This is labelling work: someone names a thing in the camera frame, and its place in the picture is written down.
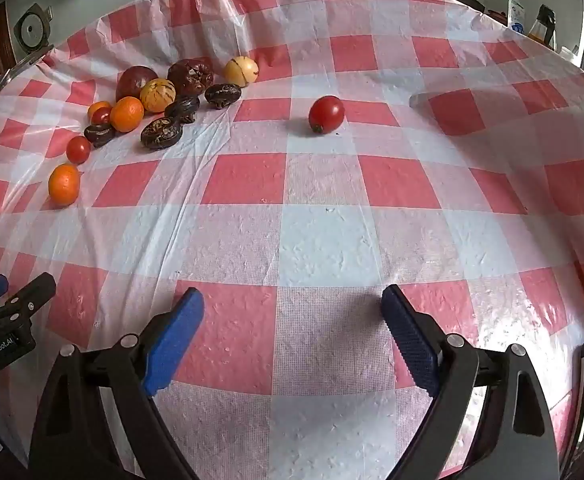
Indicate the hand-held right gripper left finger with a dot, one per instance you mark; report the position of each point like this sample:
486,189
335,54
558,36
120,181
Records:
174,340

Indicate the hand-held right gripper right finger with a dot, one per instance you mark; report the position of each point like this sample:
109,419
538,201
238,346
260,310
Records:
412,340

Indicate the large red tomato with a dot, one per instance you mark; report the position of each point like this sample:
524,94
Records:
326,114

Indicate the yellow striped passion fruit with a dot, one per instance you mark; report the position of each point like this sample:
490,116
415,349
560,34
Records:
157,95

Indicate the large wrinkled dark passion fruit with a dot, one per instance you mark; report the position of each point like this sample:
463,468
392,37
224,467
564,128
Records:
190,76

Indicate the yellow smooth passion fruit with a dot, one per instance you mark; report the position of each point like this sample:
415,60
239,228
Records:
241,71

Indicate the red white checked tablecloth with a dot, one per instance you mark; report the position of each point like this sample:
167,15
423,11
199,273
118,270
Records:
292,240

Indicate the small orange tangerine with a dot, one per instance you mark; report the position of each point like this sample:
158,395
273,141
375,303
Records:
96,107

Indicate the dark red apple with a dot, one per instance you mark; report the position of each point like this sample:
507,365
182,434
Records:
133,81

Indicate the red pot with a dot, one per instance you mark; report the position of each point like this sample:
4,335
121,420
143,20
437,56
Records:
495,13

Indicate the bottle with orange liquid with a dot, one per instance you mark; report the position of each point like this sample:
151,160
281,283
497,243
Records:
544,25

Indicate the white blue packet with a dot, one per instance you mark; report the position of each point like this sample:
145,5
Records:
516,12

